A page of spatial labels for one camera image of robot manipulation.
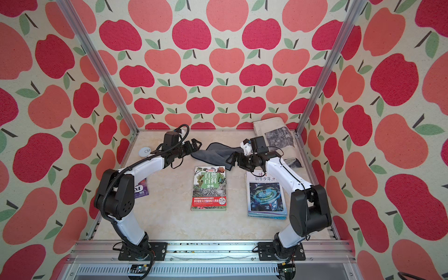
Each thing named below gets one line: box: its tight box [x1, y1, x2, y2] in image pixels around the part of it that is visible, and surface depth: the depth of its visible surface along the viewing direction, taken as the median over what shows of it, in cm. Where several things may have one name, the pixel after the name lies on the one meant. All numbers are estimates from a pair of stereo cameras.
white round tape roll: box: [138, 147, 152, 158], surface depth 106 cm
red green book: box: [190, 165, 227, 212], surface depth 92 cm
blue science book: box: [246, 169, 288, 220], surface depth 88 cm
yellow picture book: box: [247, 211, 288, 220], surface depth 84 cm
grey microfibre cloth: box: [190, 142, 244, 171], surface depth 107 cm
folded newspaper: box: [253, 116, 302, 169], surface depth 115 cm
